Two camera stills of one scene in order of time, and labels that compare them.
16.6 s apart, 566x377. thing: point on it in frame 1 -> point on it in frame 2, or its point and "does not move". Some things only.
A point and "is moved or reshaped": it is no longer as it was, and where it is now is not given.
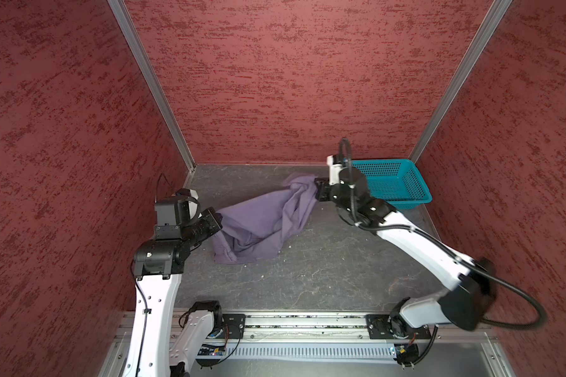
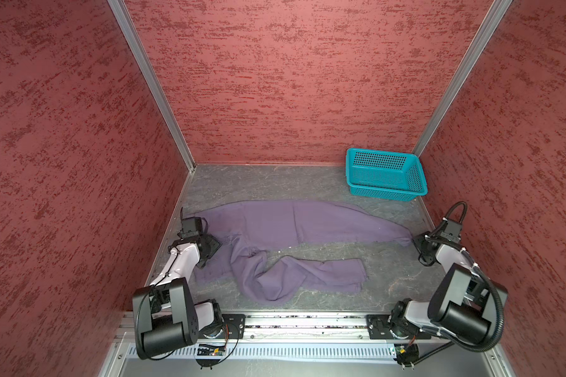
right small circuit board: x=406 y=353 does not move
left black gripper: x=214 y=219 -> x=215 y=244
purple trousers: x=255 y=229 is moved or reshaped
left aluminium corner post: x=126 y=23 does not move
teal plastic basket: x=395 y=181 is moved or reshaped
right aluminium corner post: x=487 y=28 does not move
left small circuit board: x=208 y=349 does not move
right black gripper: x=321 y=188 -> x=417 y=240
